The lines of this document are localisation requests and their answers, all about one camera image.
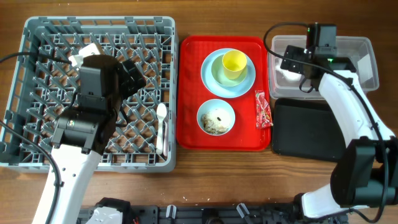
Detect white napkin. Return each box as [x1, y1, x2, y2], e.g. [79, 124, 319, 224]
[275, 64, 302, 85]

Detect white plastic spoon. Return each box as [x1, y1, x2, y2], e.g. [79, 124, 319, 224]
[156, 103, 167, 155]

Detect red candy wrapper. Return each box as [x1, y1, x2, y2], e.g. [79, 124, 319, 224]
[255, 90, 273, 129]

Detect yellow plastic cup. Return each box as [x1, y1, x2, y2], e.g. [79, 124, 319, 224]
[222, 50, 248, 80]

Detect light blue plate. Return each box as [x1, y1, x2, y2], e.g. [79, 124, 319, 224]
[200, 48, 256, 98]

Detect rice and food scraps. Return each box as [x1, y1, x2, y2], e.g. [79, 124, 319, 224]
[201, 108, 231, 135]

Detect light blue bowl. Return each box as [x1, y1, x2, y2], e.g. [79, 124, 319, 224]
[197, 99, 236, 136]

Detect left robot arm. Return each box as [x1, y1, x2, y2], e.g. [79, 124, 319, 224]
[33, 55, 146, 223]

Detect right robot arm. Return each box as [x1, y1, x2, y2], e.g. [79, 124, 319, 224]
[280, 23, 397, 220]

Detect grey dishwasher rack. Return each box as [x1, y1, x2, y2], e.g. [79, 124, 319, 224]
[1, 16, 178, 173]

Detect clear plastic bin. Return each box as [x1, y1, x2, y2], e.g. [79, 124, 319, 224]
[268, 35, 379, 100]

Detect black plastic tray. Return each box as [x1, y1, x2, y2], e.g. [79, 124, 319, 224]
[271, 98, 346, 162]

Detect red plastic tray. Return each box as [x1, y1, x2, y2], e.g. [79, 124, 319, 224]
[176, 35, 271, 151]

